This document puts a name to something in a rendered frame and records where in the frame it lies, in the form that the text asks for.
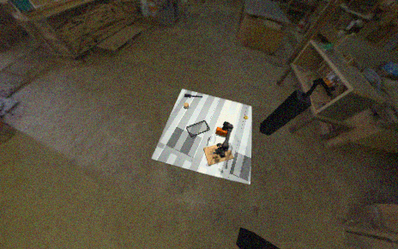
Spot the light wooden board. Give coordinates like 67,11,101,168
203,145,233,165

